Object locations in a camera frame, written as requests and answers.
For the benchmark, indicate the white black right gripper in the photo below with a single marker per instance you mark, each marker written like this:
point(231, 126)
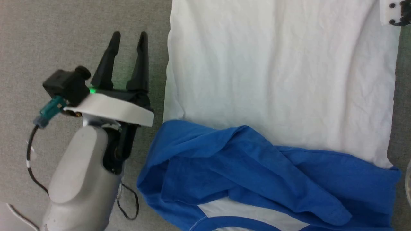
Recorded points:
point(387, 11)

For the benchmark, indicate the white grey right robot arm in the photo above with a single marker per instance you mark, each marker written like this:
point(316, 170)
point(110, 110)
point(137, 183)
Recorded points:
point(408, 183)

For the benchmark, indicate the blue and white t-shirt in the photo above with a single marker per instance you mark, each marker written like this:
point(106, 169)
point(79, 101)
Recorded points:
point(273, 80)

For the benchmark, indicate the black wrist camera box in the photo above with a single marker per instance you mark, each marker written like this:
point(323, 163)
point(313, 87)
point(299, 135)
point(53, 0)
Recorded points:
point(65, 85)

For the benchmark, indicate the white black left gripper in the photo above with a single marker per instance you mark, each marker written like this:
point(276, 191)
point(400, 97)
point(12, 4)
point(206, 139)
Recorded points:
point(112, 107)

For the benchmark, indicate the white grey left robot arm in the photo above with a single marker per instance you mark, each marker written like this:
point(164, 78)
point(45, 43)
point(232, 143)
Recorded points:
point(80, 179)

